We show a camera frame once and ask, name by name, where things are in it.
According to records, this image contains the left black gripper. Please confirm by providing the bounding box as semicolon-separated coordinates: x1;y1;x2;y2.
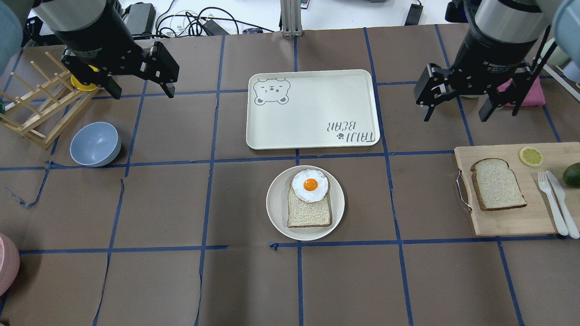
48;0;179;99

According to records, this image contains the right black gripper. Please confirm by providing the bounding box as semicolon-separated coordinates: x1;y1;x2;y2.
413;20;538;122

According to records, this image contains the bread slice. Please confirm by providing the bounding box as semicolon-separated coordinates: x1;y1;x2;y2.
470;158;527;211
286;186;332;228

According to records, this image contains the cream round plate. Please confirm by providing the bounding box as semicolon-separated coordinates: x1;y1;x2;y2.
266;165;345;241

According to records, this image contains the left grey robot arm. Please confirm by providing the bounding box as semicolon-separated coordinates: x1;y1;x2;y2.
32;0;179;99

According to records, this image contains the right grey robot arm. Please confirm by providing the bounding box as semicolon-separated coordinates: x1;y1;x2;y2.
414;0;580;122

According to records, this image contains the yellow cup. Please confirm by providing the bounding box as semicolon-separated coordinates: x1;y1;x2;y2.
70;65;99;91

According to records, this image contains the black power adapter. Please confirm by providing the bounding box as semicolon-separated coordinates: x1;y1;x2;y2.
122;2;156;36

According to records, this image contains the pink cloth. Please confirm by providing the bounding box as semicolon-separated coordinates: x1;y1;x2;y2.
498;77;546;107

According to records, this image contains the blue bowl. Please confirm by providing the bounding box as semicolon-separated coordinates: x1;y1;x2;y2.
70;121;121;168

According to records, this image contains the lemon slice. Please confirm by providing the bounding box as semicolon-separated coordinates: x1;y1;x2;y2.
518;146;544;167

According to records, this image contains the wooden dish rack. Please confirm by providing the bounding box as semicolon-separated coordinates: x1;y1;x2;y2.
1;52;99;150

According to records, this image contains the white plastic fork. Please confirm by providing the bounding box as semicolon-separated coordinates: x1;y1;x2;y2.
538;171;568;236

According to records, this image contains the green avocado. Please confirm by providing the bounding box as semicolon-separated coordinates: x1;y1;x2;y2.
563;162;580;188

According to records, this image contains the white plastic knife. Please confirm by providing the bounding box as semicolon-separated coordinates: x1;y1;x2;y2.
546;171;580;239

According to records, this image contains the wooden cutting board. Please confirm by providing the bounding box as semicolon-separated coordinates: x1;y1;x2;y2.
454;142;580;236

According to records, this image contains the cream bear tray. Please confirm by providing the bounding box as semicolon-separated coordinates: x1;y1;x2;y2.
245;69;380;150

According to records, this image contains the fried egg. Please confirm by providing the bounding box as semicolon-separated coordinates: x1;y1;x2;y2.
291;169;329;203

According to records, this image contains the pink bowl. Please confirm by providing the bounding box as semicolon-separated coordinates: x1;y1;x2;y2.
0;233;20;295

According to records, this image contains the black cables bundle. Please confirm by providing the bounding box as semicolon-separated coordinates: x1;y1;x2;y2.
131;0;277;38

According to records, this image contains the aluminium frame post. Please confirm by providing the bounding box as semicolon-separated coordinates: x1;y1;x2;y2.
280;0;303;37

